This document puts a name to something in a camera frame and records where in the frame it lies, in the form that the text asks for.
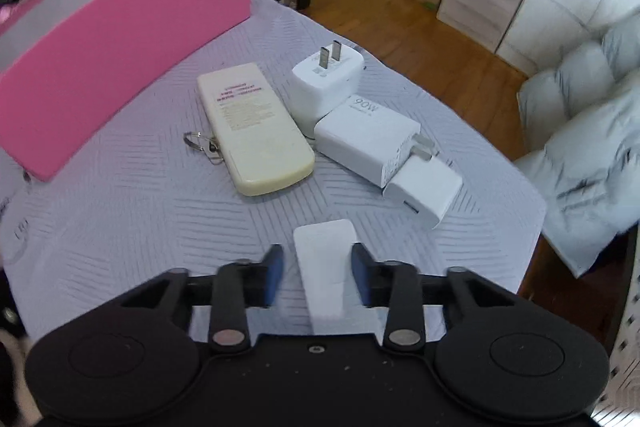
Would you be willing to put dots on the small white charger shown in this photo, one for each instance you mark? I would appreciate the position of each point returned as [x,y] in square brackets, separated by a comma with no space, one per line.
[425,192]

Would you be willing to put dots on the white power bank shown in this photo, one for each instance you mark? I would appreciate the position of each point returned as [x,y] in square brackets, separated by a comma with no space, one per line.
[322,267]

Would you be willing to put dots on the grey puffer jacket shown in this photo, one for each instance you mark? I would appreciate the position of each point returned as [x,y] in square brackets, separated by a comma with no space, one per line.
[590,132]

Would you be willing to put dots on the geometric patterned tablecloth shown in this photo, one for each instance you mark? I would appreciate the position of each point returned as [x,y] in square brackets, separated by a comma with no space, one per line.
[625,332]

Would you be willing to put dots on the large white rectangular charger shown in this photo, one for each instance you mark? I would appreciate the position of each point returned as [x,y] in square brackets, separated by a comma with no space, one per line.
[360,137]

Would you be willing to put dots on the beige remote control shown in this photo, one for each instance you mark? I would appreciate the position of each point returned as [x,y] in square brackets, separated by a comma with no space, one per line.
[250,132]

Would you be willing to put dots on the white cube plug charger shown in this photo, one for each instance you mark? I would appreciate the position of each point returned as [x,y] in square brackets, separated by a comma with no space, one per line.
[322,92]

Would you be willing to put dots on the pink cardboard box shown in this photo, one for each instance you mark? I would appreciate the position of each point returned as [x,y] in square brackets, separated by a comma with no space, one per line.
[125,47]

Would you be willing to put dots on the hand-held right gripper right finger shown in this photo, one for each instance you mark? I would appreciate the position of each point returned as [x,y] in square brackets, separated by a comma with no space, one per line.
[360,277]

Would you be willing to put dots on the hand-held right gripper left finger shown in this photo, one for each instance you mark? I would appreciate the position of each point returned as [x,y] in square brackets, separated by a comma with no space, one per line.
[274,274]

